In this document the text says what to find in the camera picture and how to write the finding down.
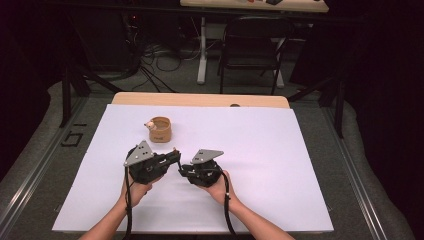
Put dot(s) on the white desk leg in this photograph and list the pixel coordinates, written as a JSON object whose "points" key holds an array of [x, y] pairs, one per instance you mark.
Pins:
{"points": [[280, 78], [202, 50]]}

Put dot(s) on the person's right hand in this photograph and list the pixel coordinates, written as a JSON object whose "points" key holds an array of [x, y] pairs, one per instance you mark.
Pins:
{"points": [[220, 191]]}

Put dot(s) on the background wooden desk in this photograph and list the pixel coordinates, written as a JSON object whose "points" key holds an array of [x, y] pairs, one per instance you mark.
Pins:
{"points": [[300, 6]]}

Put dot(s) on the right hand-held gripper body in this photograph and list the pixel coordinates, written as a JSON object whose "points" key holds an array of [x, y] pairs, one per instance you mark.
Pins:
{"points": [[203, 170]]}

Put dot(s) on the dark cabinet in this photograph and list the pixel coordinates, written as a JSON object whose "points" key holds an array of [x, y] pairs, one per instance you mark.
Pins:
{"points": [[100, 40]]}

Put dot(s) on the black metal stand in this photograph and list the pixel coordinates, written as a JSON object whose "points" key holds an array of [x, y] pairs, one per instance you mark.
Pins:
{"points": [[339, 106], [66, 96]]}

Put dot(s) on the black folding chair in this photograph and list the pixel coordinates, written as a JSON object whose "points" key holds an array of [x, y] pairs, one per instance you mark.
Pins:
{"points": [[253, 50]]}

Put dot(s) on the brown ceramic cup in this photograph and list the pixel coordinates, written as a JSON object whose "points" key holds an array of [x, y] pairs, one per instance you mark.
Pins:
{"points": [[160, 133]]}

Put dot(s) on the person's left hand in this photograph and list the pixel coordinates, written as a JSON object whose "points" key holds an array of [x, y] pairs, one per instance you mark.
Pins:
{"points": [[138, 191]]}

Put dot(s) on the metal floor rail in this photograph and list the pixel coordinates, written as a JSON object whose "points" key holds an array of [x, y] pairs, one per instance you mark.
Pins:
{"points": [[356, 180], [36, 173]]}

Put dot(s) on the white board sheet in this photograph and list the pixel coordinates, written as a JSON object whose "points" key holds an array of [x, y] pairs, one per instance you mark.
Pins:
{"points": [[266, 186]]}

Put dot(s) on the orange object on desk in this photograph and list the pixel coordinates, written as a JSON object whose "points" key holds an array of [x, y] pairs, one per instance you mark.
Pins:
{"points": [[250, 1]]}

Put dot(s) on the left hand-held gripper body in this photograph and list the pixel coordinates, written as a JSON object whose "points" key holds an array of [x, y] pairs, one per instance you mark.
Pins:
{"points": [[146, 165]]}

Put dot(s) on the black object on desk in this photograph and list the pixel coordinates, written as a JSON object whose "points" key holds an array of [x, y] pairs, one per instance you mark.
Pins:
{"points": [[274, 1]]}

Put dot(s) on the light wooden table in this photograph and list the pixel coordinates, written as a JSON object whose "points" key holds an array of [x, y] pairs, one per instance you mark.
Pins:
{"points": [[186, 99]]}

